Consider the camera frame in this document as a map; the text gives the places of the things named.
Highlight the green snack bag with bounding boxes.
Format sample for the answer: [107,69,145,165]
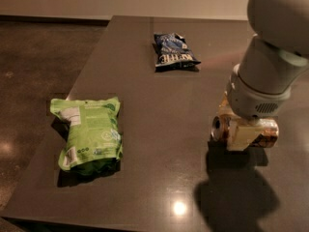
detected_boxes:
[50,97,123,176]

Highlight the orange soda can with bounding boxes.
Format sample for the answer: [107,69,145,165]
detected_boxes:
[211,115,279,151]

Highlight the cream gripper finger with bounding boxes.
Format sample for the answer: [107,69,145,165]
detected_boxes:
[227,118,265,151]
[218,93,234,116]

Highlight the blue chip bag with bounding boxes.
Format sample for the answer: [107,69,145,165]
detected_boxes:
[154,33,200,72]

